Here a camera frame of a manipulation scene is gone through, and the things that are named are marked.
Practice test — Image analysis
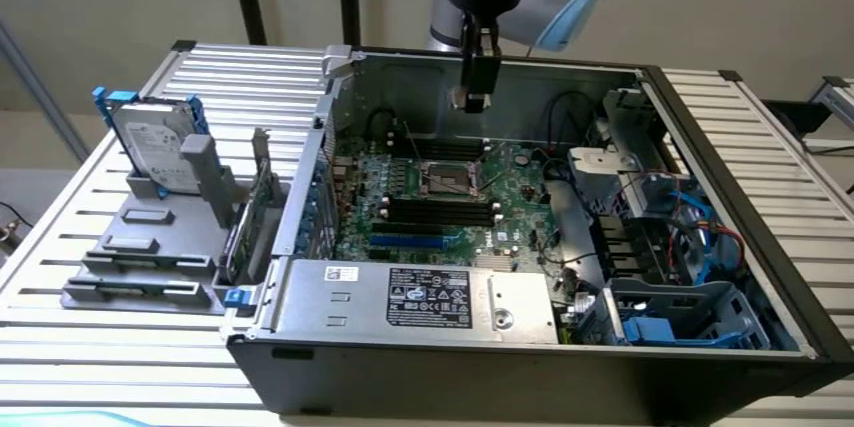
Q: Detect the CPU socket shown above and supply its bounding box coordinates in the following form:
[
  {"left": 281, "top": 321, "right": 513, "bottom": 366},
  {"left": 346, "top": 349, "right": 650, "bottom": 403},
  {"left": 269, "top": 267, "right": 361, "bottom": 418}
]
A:
[{"left": 415, "top": 158, "right": 490, "bottom": 199}]

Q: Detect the grey case hinge latch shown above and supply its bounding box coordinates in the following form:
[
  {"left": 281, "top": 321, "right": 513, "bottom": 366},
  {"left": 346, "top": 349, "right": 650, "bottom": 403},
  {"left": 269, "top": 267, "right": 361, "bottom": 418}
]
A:
[{"left": 321, "top": 43, "right": 367, "bottom": 80}]

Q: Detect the silver metal drive cage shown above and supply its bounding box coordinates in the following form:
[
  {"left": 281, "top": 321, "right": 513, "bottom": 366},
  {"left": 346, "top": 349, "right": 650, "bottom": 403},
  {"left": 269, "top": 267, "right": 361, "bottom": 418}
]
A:
[{"left": 566, "top": 87, "right": 672, "bottom": 185}]

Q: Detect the green motherboard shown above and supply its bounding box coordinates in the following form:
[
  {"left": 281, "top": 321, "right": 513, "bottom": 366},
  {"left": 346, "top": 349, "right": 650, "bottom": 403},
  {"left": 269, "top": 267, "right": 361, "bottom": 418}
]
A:
[{"left": 331, "top": 138, "right": 573, "bottom": 299}]

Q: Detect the small silver chipset heatsink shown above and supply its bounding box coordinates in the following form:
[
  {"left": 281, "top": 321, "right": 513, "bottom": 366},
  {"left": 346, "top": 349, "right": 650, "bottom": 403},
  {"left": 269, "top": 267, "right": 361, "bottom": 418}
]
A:
[{"left": 475, "top": 253, "right": 523, "bottom": 279}]

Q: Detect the green graphics card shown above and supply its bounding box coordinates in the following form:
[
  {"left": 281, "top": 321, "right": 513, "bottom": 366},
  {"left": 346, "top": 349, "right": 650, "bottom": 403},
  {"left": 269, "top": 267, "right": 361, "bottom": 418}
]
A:
[{"left": 222, "top": 127, "right": 283, "bottom": 284}]

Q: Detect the hard drive in blue caddy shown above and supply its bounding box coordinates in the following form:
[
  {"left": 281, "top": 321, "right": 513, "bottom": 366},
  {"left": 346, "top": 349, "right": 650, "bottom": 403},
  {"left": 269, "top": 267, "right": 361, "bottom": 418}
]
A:
[{"left": 91, "top": 87, "right": 222, "bottom": 198}]

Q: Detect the black box beside table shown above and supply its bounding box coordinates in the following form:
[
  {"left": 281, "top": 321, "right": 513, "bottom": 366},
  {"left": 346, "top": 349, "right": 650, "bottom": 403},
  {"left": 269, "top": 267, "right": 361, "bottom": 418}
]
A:
[{"left": 761, "top": 98, "right": 834, "bottom": 137}]

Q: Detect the silver power supply unit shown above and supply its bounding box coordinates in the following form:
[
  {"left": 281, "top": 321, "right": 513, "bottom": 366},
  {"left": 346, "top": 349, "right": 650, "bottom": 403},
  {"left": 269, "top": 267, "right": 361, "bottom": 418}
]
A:
[{"left": 255, "top": 258, "right": 561, "bottom": 346}]

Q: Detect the silver hard disk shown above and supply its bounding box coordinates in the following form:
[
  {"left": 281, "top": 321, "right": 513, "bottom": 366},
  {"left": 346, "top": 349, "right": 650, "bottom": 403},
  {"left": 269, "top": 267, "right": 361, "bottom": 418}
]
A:
[{"left": 108, "top": 100, "right": 202, "bottom": 196}]

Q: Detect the blue case latch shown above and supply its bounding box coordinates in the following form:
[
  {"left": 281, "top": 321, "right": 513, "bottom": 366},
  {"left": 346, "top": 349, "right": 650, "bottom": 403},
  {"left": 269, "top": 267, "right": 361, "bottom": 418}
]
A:
[{"left": 225, "top": 285, "right": 257, "bottom": 308}]

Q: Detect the black open PC case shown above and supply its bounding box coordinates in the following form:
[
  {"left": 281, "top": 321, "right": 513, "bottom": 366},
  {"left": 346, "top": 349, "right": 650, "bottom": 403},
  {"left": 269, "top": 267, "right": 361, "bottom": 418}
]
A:
[{"left": 225, "top": 43, "right": 854, "bottom": 417}]

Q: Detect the grey parts rack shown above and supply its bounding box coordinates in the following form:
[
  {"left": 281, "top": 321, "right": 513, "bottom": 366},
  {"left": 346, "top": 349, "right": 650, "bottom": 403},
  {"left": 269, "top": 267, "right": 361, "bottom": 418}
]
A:
[{"left": 60, "top": 133, "right": 297, "bottom": 317}]

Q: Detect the teal sheet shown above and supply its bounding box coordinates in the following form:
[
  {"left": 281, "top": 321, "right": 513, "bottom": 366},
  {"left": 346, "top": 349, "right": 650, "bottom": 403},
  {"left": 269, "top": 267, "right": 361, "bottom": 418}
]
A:
[{"left": 0, "top": 408, "right": 130, "bottom": 427}]

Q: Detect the black looped wire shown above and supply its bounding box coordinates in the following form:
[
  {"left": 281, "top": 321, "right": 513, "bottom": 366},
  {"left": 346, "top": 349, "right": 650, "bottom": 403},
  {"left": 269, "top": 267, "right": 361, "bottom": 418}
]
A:
[
  {"left": 362, "top": 106, "right": 397, "bottom": 144},
  {"left": 543, "top": 90, "right": 594, "bottom": 149}
]

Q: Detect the grey air duct shroud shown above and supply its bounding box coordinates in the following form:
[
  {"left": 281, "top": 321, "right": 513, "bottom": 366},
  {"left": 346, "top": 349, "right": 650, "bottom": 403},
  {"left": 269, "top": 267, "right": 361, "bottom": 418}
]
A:
[{"left": 545, "top": 178, "right": 608, "bottom": 279}]

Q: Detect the blue data wire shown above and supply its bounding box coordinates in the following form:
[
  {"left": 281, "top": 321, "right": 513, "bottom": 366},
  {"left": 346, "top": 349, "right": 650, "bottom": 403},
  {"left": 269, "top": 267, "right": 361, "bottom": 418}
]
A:
[{"left": 660, "top": 181, "right": 748, "bottom": 348}]

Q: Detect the grey metal frame post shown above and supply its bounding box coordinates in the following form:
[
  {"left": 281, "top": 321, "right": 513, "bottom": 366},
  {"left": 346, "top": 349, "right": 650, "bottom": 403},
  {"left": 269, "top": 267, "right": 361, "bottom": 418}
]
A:
[{"left": 0, "top": 20, "right": 91, "bottom": 164}]

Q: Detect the black wire on floor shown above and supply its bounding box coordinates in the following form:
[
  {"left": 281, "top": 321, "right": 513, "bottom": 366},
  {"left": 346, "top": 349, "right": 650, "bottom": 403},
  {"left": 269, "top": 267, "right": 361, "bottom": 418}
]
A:
[{"left": 0, "top": 200, "right": 36, "bottom": 229}]

